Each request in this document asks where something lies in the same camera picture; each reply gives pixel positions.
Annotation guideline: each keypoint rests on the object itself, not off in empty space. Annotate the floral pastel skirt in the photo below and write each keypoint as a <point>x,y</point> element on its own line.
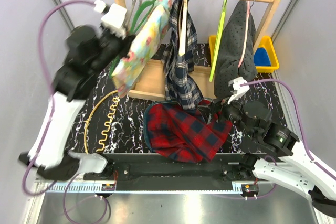
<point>143,48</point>

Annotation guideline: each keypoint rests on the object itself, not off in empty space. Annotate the lime green hanger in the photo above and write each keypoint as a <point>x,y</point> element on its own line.
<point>214,41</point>

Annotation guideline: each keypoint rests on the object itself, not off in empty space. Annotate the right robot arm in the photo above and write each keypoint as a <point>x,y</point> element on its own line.
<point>311,180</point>

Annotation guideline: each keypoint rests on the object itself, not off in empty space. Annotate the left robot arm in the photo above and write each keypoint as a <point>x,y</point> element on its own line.
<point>89,54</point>

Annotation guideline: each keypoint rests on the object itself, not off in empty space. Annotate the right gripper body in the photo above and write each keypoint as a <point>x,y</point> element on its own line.
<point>232,112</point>

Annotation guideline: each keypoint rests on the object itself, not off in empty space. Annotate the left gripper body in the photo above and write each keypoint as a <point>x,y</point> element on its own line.
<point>113,45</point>

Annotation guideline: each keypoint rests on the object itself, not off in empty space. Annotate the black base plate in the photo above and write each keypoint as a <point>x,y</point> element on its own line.
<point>156,174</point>

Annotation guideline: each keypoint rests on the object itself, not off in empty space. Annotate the red plaid skirt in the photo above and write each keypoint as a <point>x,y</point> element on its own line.
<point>220,132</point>

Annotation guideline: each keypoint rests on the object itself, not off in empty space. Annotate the grey dotted skirt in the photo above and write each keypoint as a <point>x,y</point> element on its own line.
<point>230,51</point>

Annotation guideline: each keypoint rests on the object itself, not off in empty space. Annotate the pink hanger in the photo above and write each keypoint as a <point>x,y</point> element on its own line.
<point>245,34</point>

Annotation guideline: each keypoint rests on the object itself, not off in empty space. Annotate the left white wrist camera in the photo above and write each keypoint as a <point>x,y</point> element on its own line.
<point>113,17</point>

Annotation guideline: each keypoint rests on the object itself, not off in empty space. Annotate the navy plaid skirt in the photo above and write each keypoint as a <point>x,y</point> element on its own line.
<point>179,85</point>

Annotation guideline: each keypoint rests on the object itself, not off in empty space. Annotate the wooden hanger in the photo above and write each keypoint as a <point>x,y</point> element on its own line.
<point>182,44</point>

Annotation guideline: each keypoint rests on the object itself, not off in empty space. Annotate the teal plastic tray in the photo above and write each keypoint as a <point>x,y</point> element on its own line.
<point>169,129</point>

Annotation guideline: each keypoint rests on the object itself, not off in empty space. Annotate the yellow plastic bin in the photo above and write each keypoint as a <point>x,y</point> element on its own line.
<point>267,44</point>

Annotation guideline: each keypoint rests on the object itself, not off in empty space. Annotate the blue cloth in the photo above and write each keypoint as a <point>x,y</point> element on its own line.
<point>261,58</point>

